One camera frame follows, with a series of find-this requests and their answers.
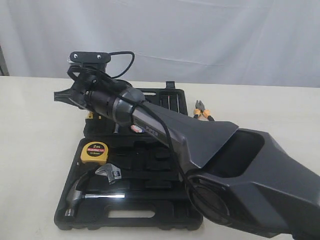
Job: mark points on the yellow measuring tape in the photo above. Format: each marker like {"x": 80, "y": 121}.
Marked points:
{"x": 93, "y": 152}

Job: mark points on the yellow utility knife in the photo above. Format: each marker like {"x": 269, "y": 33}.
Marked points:
{"x": 93, "y": 116}

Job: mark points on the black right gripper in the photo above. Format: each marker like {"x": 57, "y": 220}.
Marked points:
{"x": 85, "y": 79}

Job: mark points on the steel claw hammer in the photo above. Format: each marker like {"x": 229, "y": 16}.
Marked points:
{"x": 76, "y": 195}

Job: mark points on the clear handle tester screwdriver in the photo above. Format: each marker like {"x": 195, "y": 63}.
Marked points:
{"x": 116, "y": 128}

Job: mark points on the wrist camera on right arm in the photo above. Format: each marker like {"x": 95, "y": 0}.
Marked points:
{"x": 85, "y": 58}

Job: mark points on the orange black combination pliers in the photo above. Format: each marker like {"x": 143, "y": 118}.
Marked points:
{"x": 200, "y": 110}

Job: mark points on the chrome adjustable wrench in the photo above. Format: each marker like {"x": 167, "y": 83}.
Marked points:
{"x": 114, "y": 173}

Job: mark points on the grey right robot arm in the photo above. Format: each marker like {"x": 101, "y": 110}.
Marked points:
{"x": 236, "y": 177}

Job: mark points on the black plastic tool case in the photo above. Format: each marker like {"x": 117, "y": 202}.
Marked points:
{"x": 131, "y": 151}

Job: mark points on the black electrical tape roll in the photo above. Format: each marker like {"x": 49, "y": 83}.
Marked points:
{"x": 136, "y": 129}

